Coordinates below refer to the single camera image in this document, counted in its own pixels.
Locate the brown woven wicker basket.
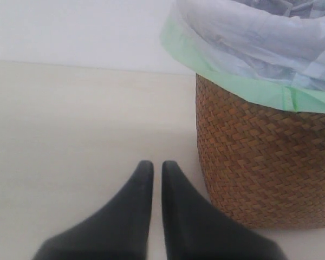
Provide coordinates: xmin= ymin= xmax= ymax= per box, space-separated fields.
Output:
xmin=196 ymin=75 xmax=325 ymax=229

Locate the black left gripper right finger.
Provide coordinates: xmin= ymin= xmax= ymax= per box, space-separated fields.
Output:
xmin=161 ymin=161 xmax=283 ymax=259

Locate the white and green bin liner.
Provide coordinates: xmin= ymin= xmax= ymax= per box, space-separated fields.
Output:
xmin=160 ymin=1 xmax=325 ymax=114

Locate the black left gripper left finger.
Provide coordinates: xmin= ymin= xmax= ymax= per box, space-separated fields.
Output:
xmin=34 ymin=160 xmax=154 ymax=260

